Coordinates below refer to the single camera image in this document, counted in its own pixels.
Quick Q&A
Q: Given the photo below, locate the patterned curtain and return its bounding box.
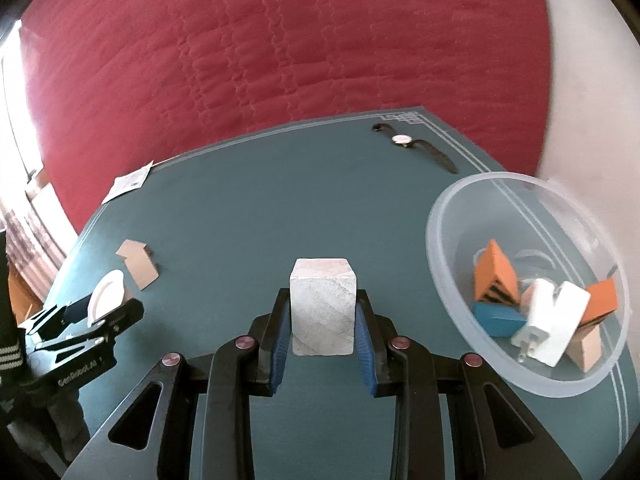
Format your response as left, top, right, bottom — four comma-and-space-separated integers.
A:
0, 210, 66, 281

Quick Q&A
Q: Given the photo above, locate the white power adapter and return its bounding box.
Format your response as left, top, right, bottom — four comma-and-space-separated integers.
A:
537, 281, 592, 367

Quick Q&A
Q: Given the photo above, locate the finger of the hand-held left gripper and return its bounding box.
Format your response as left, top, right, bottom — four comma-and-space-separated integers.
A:
37, 299, 146, 354
19, 297, 95, 342

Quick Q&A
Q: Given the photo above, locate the white ceramic plate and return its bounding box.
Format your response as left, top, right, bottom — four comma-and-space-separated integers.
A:
87, 269, 132, 323

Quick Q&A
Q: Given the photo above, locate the orange rectangular wooden block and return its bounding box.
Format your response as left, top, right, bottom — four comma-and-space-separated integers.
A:
575, 277, 619, 328

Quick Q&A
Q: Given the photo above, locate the white plug charger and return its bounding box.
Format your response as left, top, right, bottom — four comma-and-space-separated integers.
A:
510, 278, 558, 363

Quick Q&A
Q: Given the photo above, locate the red quilted blanket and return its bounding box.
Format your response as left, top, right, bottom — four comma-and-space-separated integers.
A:
17, 0, 558, 233

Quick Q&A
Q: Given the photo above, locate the clear plastic bowl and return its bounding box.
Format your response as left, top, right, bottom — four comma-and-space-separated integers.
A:
425, 172, 630, 398

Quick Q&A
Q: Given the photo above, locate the pale beige wooden block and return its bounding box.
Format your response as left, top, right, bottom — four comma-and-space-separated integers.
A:
565, 327, 602, 373

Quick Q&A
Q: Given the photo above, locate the tan wooden wedge block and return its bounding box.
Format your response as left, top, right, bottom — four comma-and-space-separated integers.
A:
123, 249, 160, 291

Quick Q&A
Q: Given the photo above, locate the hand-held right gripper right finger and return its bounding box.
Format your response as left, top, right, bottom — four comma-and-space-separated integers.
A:
352, 287, 583, 480

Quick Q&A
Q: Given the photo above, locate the white marbled block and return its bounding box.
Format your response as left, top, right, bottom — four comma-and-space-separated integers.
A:
289, 258, 358, 357

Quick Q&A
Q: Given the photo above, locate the blue triangular wooden block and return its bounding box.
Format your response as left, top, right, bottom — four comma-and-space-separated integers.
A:
472, 301, 528, 338

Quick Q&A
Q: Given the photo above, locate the teal table cloth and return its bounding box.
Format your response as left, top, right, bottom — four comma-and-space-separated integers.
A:
47, 106, 631, 480

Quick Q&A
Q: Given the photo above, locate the white paper sheet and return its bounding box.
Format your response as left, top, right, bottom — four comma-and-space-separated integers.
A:
101, 161, 154, 205

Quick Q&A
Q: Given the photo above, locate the window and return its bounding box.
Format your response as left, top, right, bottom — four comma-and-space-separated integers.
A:
0, 25, 46, 196

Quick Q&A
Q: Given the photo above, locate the orange striped wedge block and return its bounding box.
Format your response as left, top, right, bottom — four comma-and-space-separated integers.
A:
472, 239, 521, 307

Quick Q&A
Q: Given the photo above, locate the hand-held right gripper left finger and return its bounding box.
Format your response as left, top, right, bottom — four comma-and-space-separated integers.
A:
65, 287, 293, 480

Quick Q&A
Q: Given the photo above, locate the white charger cable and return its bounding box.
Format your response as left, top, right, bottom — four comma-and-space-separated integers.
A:
512, 247, 558, 273

